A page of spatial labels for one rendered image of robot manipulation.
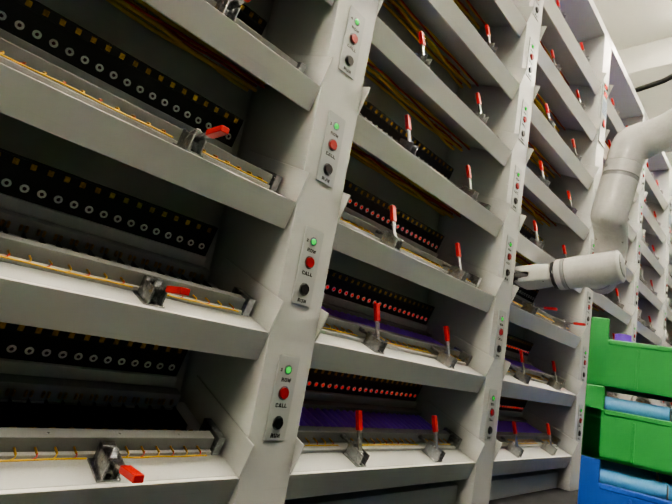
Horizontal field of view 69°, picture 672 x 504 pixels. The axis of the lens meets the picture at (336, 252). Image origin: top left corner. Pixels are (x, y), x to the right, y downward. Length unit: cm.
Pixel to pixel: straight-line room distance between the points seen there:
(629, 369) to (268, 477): 50
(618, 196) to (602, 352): 84
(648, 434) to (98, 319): 62
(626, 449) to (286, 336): 45
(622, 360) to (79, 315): 61
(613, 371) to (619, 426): 6
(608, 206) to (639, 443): 87
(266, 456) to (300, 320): 20
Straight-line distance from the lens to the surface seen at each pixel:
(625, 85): 274
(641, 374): 66
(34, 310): 59
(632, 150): 151
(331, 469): 89
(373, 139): 92
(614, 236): 149
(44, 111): 61
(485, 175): 143
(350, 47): 91
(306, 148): 79
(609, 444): 66
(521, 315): 147
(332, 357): 83
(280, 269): 74
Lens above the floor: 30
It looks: 12 degrees up
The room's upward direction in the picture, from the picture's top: 11 degrees clockwise
